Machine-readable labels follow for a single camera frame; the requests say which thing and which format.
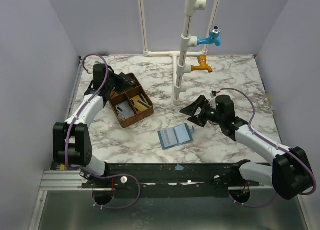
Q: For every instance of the black mounting rail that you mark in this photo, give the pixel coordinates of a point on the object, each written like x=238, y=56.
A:
x=170, y=180

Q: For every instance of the woven brown basket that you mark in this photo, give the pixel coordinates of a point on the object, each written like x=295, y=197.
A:
x=129, y=101

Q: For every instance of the gold card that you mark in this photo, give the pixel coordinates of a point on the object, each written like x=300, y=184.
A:
x=140, y=103

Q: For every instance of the silver white card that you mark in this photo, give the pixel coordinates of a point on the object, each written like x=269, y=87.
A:
x=124, y=110

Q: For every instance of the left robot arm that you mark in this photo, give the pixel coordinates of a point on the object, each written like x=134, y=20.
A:
x=72, y=145

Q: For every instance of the blue plastic faucet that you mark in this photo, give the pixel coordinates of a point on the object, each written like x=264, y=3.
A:
x=213, y=36

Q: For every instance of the aluminium frame rail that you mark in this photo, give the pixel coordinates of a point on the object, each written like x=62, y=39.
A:
x=57, y=181

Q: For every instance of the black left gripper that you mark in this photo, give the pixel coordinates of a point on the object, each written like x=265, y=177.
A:
x=122, y=79

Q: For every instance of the blue leather card holder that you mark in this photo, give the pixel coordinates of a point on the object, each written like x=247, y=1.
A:
x=176, y=136

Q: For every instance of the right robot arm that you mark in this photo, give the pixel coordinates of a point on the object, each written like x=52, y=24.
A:
x=288, y=170

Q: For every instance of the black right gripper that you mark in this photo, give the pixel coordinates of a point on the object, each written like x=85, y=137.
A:
x=200, y=112

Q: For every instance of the white pvc pipe frame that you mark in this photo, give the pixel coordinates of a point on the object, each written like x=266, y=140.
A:
x=189, y=51

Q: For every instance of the orange plastic faucet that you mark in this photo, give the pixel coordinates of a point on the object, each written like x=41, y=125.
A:
x=202, y=64

